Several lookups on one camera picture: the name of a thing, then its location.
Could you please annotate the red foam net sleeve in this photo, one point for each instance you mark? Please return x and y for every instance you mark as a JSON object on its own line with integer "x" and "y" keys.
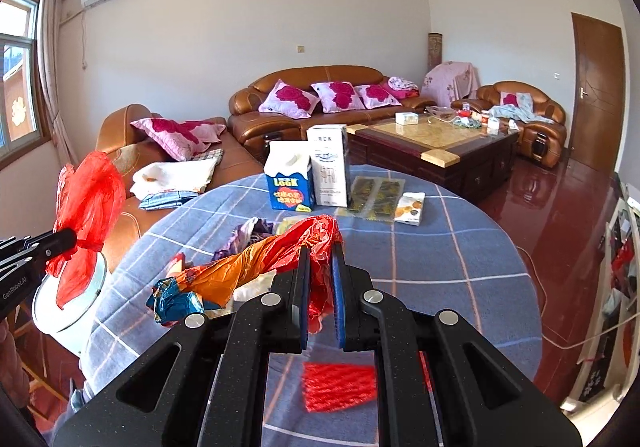
{"x": 332, "y": 387}

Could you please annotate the pink floral pillow right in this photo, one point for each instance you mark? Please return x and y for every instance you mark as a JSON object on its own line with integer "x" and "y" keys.
{"x": 376, "y": 96}

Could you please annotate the white tall milk carton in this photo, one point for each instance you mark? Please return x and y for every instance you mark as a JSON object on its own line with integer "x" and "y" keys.
{"x": 330, "y": 164}

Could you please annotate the beige curtain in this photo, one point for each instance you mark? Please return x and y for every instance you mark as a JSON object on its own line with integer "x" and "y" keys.
{"x": 48, "y": 31}

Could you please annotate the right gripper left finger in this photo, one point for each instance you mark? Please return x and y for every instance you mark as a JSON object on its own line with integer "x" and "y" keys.
{"x": 300, "y": 297}

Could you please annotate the red paper packet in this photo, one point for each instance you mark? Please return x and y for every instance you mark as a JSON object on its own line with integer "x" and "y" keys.
{"x": 176, "y": 265}

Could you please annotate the pink floral pillow middle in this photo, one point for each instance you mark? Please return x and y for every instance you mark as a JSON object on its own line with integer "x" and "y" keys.
{"x": 337, "y": 97}

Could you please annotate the blue Look milk carton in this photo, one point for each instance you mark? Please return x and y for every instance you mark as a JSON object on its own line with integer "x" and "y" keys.
{"x": 289, "y": 176}

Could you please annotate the brown wooden door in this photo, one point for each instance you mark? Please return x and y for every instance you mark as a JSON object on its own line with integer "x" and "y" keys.
{"x": 600, "y": 86}

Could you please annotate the brown leather chaise sofa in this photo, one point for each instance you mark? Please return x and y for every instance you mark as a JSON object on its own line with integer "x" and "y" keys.
{"x": 130, "y": 150}

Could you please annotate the folded white cloth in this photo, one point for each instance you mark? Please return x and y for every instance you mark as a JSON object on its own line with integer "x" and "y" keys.
{"x": 160, "y": 177}

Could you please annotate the window with white frame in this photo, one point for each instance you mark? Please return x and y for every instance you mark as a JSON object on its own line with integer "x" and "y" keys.
{"x": 21, "y": 126}

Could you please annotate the pink floral pillow on chaise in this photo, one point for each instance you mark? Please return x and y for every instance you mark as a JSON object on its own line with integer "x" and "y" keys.
{"x": 181, "y": 140}

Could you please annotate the folded blue striped cloth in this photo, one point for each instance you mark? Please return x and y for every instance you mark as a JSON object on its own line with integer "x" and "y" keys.
{"x": 167, "y": 200}

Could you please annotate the small white snack box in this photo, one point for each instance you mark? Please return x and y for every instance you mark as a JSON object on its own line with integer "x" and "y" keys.
{"x": 409, "y": 209}

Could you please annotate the red plastic bag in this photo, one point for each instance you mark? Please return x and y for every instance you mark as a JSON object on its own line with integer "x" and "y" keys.
{"x": 89, "y": 200}

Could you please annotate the wooden coffee table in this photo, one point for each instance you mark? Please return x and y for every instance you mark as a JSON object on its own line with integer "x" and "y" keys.
{"x": 470, "y": 162}

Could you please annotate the brown leather armchair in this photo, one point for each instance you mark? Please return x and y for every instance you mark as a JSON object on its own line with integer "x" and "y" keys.
{"x": 539, "y": 119}

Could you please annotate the gold clear wrapper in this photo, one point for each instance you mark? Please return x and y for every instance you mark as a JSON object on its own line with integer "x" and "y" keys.
{"x": 208, "y": 288}

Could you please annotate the brown leather three-seat sofa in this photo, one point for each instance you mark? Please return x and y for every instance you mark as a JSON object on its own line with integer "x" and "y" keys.
{"x": 254, "y": 129}

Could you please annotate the pink floral pillow left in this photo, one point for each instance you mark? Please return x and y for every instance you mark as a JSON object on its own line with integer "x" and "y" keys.
{"x": 290, "y": 101}

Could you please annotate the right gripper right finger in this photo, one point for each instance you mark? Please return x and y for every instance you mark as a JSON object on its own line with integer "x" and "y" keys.
{"x": 338, "y": 272}

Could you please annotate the green clear sachet strip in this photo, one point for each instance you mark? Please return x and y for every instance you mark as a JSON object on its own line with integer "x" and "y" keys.
{"x": 373, "y": 198}

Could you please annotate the purple snack wrapper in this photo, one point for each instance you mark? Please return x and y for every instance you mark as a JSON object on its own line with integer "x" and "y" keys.
{"x": 253, "y": 230}

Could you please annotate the pink cloth covered object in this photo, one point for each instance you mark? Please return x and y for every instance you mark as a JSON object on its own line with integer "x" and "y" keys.
{"x": 450, "y": 81}

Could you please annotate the pale yellow plastic bag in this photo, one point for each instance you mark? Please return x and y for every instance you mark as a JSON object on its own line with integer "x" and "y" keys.
{"x": 287, "y": 223}

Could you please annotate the light blue trash bucket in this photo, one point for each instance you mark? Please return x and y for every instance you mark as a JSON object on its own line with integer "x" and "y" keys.
{"x": 70, "y": 326}

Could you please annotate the white tissue box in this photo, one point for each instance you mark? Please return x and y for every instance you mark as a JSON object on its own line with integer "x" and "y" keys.
{"x": 406, "y": 118}

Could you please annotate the yellow sponge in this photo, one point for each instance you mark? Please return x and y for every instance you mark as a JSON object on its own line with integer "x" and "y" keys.
{"x": 254, "y": 288}

